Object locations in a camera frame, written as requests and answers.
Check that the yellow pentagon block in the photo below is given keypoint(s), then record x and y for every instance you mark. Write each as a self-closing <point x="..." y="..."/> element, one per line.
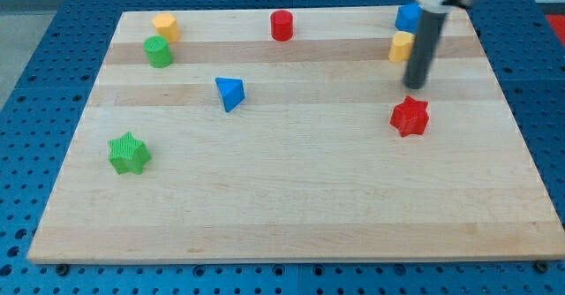
<point x="401" y="45"/>

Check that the wooden board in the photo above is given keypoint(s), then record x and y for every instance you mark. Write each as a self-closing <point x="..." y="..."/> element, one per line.
<point x="307" y="168"/>

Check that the yellow hexagon block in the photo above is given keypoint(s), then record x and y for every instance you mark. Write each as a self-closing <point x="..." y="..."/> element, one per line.
<point x="166" y="25"/>

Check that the green cylinder block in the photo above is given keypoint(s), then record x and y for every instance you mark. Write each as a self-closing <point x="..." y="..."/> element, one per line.
<point x="158" y="52"/>

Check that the blue triangle block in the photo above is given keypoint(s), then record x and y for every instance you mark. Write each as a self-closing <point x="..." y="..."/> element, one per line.
<point x="231" y="91"/>

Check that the green star block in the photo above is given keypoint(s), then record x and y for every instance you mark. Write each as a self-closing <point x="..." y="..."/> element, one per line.
<point x="128" y="154"/>

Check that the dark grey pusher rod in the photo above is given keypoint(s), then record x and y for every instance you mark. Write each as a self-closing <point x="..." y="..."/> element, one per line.
<point x="427" y="37"/>

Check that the blue cube block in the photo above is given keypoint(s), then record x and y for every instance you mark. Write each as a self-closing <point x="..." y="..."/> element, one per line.
<point x="407" y="17"/>

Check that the red star block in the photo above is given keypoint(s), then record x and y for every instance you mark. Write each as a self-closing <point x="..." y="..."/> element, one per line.
<point x="410" y="117"/>

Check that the red cylinder block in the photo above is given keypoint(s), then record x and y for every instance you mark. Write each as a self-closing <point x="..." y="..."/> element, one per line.
<point x="281" y="22"/>

